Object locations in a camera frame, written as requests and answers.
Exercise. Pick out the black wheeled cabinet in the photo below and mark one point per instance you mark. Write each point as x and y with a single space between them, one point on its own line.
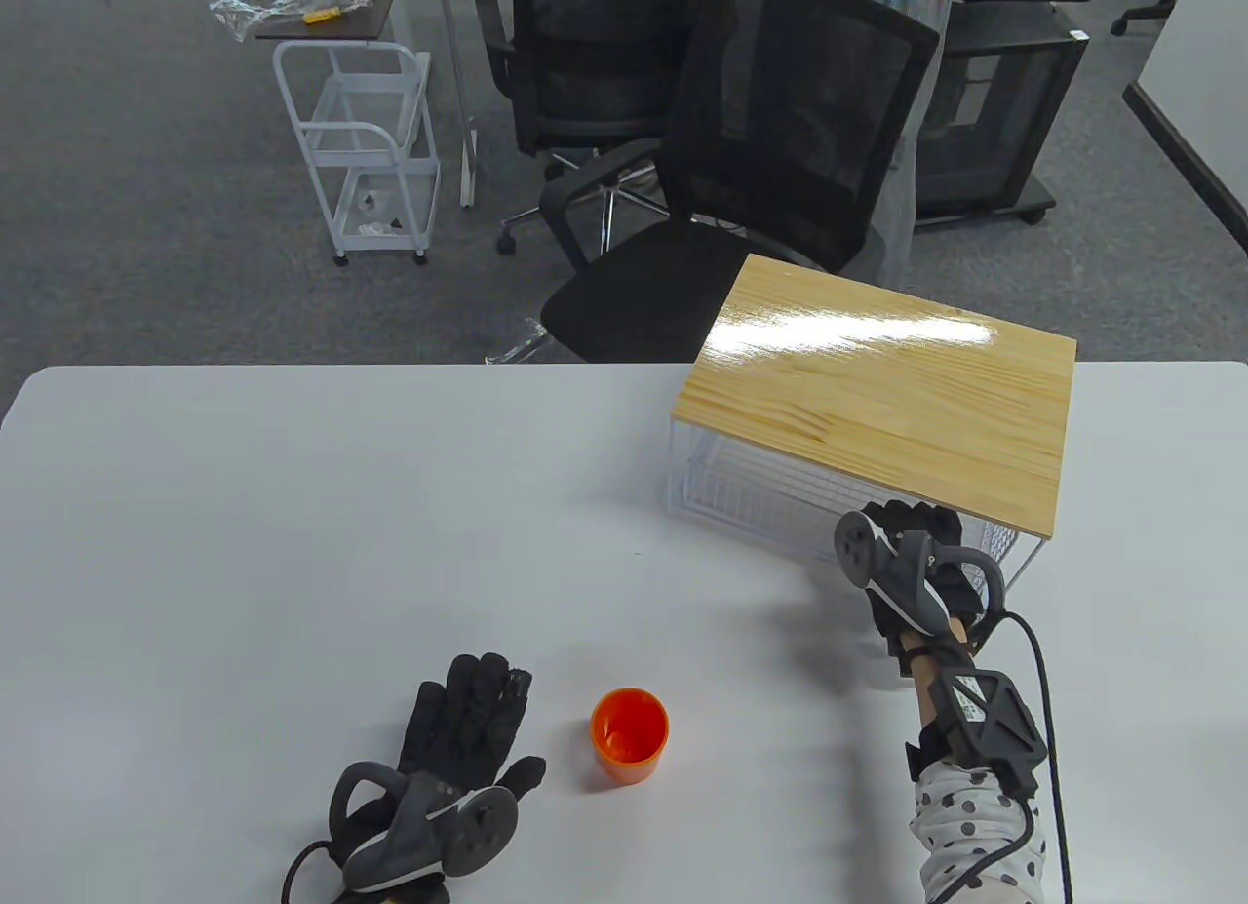
1004 95

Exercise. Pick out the black chair base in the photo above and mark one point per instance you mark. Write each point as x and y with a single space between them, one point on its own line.
1155 7

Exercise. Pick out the dark wooden side table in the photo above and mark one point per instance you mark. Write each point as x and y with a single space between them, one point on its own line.
361 21

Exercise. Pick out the person's left hand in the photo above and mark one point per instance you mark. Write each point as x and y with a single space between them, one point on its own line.
468 719

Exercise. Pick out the grey hand tracker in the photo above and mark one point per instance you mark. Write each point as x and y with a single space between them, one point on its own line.
483 831
853 548

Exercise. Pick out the black mesh office chair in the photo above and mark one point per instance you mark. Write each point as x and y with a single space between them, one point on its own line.
643 299

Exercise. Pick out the small yellow item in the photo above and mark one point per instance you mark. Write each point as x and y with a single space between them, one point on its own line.
322 15

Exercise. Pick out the white metal post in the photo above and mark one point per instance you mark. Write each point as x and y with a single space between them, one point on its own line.
453 65

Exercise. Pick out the person's right forearm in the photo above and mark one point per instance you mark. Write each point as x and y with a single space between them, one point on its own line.
975 836

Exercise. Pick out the small white item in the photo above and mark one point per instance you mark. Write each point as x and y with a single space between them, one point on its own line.
373 230
370 201

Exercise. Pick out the grey left hand tracker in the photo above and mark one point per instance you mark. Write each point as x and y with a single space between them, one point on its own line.
483 831

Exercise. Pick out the orange plastic cup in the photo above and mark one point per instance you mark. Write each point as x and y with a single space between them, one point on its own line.
629 738

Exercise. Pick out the white desk with black edge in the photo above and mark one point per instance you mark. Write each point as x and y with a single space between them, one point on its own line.
1209 65

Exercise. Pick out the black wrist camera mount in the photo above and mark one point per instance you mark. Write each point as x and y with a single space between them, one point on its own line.
985 719

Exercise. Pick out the white mesh sliding drawer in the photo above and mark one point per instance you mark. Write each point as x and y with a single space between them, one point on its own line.
741 494

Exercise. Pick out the person's right hand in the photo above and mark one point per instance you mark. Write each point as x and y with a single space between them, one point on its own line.
936 524

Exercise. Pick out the grey right hand tracker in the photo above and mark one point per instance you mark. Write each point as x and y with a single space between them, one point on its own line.
853 548

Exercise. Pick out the white rolling cart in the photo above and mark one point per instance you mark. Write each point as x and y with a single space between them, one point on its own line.
370 166

